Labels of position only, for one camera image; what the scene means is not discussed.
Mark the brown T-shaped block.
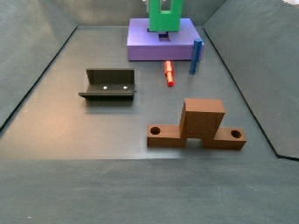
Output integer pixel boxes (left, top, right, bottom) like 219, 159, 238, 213
147, 98, 247, 150

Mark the blue cylindrical peg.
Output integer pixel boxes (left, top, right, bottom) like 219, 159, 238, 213
190, 38, 203, 74

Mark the green U-shaped block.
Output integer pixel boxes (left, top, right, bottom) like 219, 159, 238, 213
148, 0, 183, 32

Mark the dark grey fixture bracket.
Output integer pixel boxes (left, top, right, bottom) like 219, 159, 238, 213
79, 68, 136, 99

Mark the purple board with cross slot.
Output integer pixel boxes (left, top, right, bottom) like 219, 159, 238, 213
126, 18, 204, 61

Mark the red cylindrical peg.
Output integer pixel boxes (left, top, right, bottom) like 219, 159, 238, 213
163, 60, 174, 87

